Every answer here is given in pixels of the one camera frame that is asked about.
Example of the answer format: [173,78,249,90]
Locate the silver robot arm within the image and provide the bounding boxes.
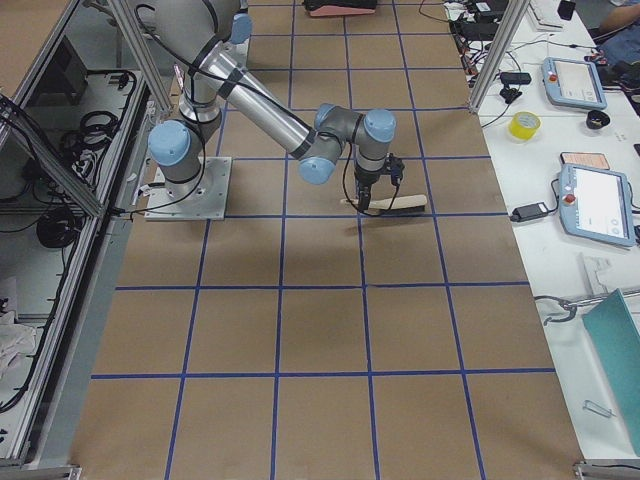
[152,1,404,212]

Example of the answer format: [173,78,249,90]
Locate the yellow tape roll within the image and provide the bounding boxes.
[508,111,541,141]

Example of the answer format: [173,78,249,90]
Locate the white hand brush black bristles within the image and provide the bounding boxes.
[340,194,428,217]

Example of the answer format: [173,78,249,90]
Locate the blue teach pendant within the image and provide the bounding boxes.
[541,57,607,110]
[558,164,636,248]

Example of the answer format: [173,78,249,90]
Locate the blue teach pendant near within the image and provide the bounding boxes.
[558,164,636,248]

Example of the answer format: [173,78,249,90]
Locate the aluminium frame post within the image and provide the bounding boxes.
[468,0,530,114]

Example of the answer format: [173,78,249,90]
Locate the wooden phone case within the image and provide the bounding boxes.
[560,152,610,170]

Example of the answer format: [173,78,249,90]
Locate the black power adapter right table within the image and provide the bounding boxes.
[509,202,556,223]

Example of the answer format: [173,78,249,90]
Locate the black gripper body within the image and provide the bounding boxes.
[355,153,404,193]

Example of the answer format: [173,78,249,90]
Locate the pink bin with black bag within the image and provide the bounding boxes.
[303,0,378,17]

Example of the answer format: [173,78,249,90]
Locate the blue teach pendant far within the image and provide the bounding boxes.
[541,57,607,110]

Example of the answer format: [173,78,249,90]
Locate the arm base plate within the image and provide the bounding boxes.
[144,156,232,221]

